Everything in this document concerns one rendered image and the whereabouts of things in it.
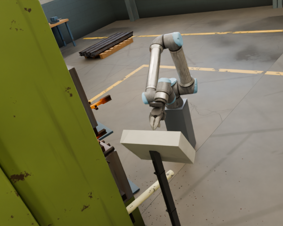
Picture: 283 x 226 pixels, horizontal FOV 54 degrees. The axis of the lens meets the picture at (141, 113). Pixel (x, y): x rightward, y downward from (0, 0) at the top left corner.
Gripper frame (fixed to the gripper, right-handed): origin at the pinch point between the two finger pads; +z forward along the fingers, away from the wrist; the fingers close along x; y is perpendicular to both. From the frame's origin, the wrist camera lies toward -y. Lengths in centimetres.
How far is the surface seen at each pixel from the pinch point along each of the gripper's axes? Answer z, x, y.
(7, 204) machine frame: 62, 24, -62
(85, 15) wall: -635, 601, 413
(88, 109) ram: 0.7, 31.6, -26.8
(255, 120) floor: -91, -39, 176
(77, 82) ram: -8, 32, -43
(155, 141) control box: 17.2, -14.2, -21.6
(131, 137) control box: 15.6, 0.4, -21.7
